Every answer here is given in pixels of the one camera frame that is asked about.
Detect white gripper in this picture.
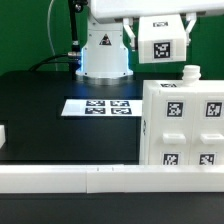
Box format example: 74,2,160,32
89,0,224,50

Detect white cabinet top block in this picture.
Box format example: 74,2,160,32
138,14,187,64

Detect white cabinet door panel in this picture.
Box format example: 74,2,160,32
149,94,195,165

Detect white cabinet body box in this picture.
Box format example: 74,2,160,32
139,65,224,165

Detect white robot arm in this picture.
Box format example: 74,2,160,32
77,0,224,80

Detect white marker sheet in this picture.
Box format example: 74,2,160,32
61,99,142,117

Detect white block at left edge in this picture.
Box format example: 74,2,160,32
0,125,6,149

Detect black cables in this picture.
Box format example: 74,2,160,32
27,50,82,73

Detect white L-shaped fence wall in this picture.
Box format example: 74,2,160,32
0,165,224,194

